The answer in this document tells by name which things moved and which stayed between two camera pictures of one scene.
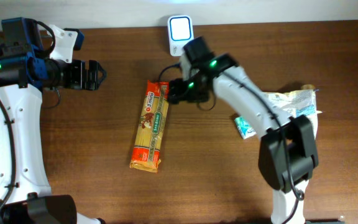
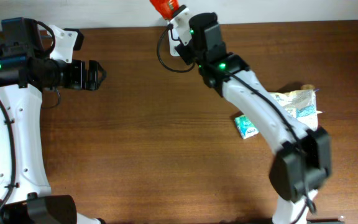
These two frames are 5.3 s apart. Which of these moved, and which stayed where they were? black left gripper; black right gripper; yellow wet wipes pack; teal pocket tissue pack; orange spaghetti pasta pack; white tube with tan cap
Moved: orange spaghetti pasta pack; black right gripper
Stayed: teal pocket tissue pack; white tube with tan cap; black left gripper; yellow wet wipes pack
